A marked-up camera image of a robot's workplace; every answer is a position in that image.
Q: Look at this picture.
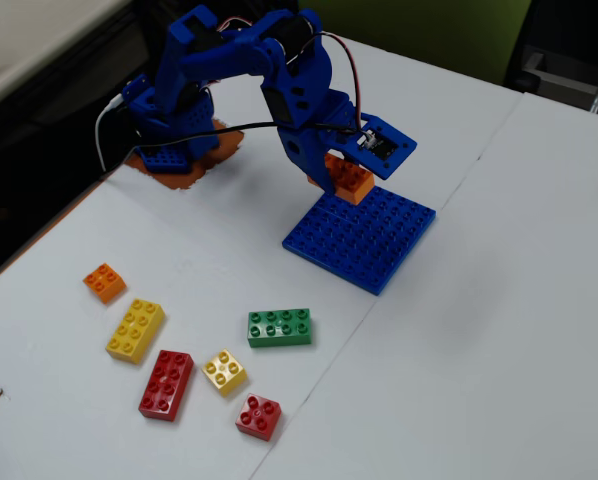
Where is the blue 8x8 studded baseplate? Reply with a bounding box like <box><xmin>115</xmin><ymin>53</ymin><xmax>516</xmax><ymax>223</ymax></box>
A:
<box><xmin>281</xmin><ymin>185</ymin><xmax>437</xmax><ymax>297</ymax></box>

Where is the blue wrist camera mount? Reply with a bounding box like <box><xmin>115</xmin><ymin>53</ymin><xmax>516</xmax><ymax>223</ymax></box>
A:
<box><xmin>328</xmin><ymin>113</ymin><xmax>418</xmax><ymax>181</ymax></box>

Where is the red black servo wire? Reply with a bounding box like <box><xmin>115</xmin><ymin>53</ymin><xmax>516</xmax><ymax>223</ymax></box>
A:
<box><xmin>286</xmin><ymin>30</ymin><xmax>365</xmax><ymax>132</ymax></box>

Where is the yellow 2x4 toy brick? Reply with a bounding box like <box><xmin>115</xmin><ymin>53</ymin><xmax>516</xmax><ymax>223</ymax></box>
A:
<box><xmin>104</xmin><ymin>298</ymin><xmax>166</xmax><ymax>365</ymax></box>

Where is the orange 2x2 toy brick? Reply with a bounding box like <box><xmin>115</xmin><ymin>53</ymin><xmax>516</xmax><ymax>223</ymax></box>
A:
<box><xmin>82</xmin><ymin>262</ymin><xmax>128</xmax><ymax>305</ymax></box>

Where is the white cable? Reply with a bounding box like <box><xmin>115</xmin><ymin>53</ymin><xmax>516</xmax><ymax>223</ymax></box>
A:
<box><xmin>94</xmin><ymin>94</ymin><xmax>128</xmax><ymax>174</ymax></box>

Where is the red 2x2 toy brick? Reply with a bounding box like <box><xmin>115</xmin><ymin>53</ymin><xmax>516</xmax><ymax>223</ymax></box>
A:
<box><xmin>234</xmin><ymin>393</ymin><xmax>283</xmax><ymax>442</ymax></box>

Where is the black cable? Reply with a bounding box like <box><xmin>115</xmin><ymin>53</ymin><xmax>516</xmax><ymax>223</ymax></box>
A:
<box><xmin>98</xmin><ymin>121</ymin><xmax>365</xmax><ymax>179</ymax></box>

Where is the orange 2x4 toy brick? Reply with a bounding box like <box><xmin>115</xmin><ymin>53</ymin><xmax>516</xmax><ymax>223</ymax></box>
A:
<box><xmin>307</xmin><ymin>152</ymin><xmax>376</xmax><ymax>207</ymax></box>

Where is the white desk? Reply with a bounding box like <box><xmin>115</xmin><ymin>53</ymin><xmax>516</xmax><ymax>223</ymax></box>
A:
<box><xmin>0</xmin><ymin>0</ymin><xmax>133</xmax><ymax>117</ymax></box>

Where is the white foam board sheet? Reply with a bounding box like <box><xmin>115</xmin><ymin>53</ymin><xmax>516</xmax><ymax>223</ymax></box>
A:
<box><xmin>251</xmin><ymin>91</ymin><xmax>598</xmax><ymax>480</ymax></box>
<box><xmin>0</xmin><ymin>34</ymin><xmax>524</xmax><ymax>480</ymax></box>

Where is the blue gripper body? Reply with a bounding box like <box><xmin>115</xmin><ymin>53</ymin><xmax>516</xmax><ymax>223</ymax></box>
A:
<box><xmin>277</xmin><ymin>91</ymin><xmax>363</xmax><ymax>170</ymax></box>

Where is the green 2x4 toy brick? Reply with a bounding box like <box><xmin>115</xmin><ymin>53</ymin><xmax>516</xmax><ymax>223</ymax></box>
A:
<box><xmin>247</xmin><ymin>307</ymin><xmax>314</xmax><ymax>349</ymax></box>

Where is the yellow 2x2 toy brick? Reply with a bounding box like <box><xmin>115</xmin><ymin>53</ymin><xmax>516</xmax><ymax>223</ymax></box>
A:
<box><xmin>200</xmin><ymin>348</ymin><xmax>249</xmax><ymax>398</ymax></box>

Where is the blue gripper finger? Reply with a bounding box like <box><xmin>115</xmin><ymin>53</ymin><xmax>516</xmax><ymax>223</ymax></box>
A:
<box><xmin>291</xmin><ymin>143</ymin><xmax>341</xmax><ymax>197</ymax></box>

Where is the red 2x4 toy brick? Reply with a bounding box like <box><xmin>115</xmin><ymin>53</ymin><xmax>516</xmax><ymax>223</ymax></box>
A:
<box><xmin>138</xmin><ymin>349</ymin><xmax>195</xmax><ymax>423</ymax></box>

